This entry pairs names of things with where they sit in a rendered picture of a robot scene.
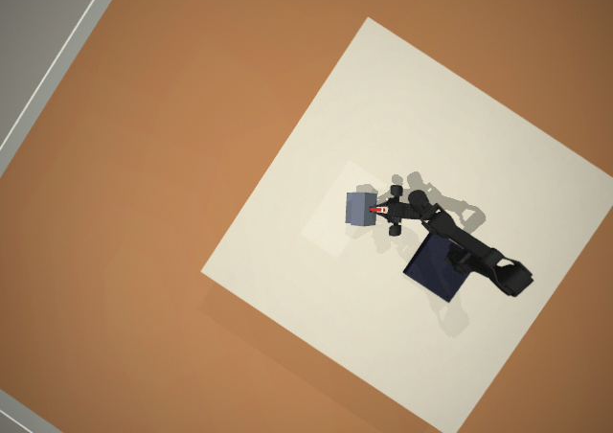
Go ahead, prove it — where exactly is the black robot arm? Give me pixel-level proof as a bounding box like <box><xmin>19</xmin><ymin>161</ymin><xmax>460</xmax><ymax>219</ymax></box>
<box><xmin>387</xmin><ymin>190</ymin><xmax>534</xmax><ymax>297</ymax></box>

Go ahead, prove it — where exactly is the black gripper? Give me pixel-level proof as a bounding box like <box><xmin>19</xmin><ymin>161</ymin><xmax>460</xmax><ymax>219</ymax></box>
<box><xmin>374</xmin><ymin>185</ymin><xmax>414</xmax><ymax>237</ymax></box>

